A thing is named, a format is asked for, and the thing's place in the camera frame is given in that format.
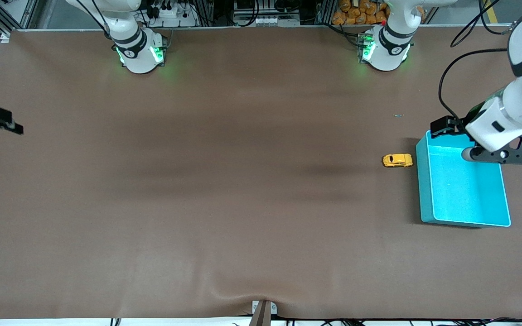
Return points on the orange objects pile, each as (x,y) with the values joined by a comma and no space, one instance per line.
(356,13)

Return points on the white terminal strip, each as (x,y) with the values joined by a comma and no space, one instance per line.
(265,20)

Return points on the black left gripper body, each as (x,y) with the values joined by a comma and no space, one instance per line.
(458,123)

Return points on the white power strip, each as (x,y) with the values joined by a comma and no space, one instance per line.
(170,16)

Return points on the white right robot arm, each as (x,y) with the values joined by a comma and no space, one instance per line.
(138,50)

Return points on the grey metal clamp bracket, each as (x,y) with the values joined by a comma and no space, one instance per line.
(263,314)

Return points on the yellow beetle toy car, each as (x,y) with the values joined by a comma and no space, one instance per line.
(397,160)

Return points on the teal plastic storage bin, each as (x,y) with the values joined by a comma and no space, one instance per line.
(465,199)

